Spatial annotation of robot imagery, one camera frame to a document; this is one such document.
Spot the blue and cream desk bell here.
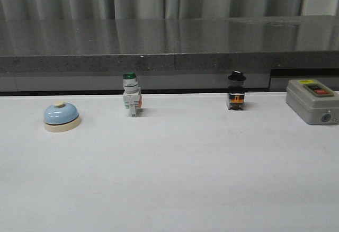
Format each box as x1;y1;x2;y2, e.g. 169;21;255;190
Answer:
43;101;81;132

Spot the grey stone counter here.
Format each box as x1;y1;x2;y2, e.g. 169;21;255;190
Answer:
1;16;338;95

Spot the green pushbutton switch module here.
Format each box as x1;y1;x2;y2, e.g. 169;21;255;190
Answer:
123;73;142;117

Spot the black rotary selector switch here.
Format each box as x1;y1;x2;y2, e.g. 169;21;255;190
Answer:
227;70;246;110

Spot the grey on off switch box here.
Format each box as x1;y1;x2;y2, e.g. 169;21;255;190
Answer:
286;79;338;125

